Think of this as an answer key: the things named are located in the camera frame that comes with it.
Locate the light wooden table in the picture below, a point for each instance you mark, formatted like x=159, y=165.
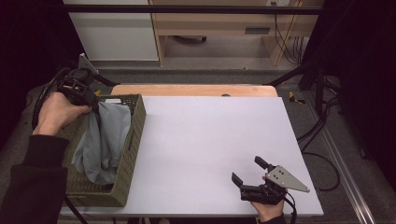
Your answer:
x=193, y=90

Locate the person's right hand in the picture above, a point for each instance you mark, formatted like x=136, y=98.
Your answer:
x=268, y=211

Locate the metal floor rail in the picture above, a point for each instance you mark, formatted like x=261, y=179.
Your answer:
x=345, y=168

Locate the yellow and black tool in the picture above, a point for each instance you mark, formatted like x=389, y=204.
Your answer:
x=294, y=99

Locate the person's left hand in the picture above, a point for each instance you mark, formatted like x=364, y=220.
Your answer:
x=56, y=112

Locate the green woven basket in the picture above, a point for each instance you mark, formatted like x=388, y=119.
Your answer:
x=130, y=149

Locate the light wooden desk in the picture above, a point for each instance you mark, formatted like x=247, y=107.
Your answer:
x=218, y=21

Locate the white cabinet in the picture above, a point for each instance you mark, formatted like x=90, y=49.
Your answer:
x=115, y=34

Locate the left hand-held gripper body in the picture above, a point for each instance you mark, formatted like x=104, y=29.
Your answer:
x=76, y=85

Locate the black metal stand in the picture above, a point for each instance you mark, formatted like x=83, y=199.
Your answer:
x=317, y=81

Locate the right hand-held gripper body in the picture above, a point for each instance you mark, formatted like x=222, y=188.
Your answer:
x=274, y=185

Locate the white wall socket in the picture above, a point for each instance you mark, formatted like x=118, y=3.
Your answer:
x=277, y=2

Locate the black horizontal bar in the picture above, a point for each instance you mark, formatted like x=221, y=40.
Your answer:
x=186, y=9

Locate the grey cloth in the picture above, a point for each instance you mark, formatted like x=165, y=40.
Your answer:
x=102, y=140

